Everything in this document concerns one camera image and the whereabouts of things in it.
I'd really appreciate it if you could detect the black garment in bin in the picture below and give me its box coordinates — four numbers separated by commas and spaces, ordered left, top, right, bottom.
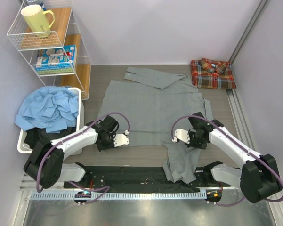
24, 127, 76, 149

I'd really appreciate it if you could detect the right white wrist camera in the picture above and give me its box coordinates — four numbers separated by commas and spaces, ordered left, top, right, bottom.
172, 129, 190, 144

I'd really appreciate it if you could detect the light blue shirt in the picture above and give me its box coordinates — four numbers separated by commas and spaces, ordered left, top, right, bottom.
15, 85, 80, 134

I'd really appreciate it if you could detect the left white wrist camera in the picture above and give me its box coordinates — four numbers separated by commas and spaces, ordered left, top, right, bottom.
113, 130, 130, 147

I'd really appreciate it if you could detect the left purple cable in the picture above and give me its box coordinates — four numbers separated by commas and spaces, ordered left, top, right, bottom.
35, 112, 131, 205

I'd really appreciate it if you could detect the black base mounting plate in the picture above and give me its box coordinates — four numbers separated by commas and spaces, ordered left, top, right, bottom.
78, 166, 230, 194

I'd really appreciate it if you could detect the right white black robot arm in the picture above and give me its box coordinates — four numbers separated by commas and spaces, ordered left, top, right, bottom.
187, 112, 283, 203

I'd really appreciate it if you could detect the white wire shelf rack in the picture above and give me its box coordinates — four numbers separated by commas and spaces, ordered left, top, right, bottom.
7, 0, 91, 100

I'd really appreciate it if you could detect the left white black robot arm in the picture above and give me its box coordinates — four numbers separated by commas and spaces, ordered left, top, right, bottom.
24, 115, 119, 193

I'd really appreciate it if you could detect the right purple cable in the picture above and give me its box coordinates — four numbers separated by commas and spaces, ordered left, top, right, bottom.
170, 114, 283, 207

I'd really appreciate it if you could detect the grey long sleeve shirt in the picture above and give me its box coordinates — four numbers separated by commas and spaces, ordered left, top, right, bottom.
98, 67, 213, 183

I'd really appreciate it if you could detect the yellow mug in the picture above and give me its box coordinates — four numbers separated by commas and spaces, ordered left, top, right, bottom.
20, 4, 56, 38

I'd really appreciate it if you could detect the folded plaid shirt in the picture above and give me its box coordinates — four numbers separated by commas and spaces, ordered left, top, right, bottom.
190, 58, 236, 90

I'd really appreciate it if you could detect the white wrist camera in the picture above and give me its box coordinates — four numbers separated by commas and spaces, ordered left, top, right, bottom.
172, 129, 190, 144
113, 130, 130, 147

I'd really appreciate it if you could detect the aluminium rail frame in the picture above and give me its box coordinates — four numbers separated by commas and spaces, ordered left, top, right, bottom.
14, 93, 283, 226

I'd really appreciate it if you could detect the blue picture box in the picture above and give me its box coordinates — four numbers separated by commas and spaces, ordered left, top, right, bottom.
33, 45, 77, 75

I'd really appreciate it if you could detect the purple cable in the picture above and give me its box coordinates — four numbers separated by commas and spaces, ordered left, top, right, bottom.
35, 112, 131, 205
170, 114, 283, 207

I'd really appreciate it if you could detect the white plastic laundry bin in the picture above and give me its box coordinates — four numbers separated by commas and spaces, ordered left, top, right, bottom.
16, 87, 86, 156

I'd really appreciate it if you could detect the aluminium corner post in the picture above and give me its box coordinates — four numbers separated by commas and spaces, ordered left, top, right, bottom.
229, 0, 270, 63

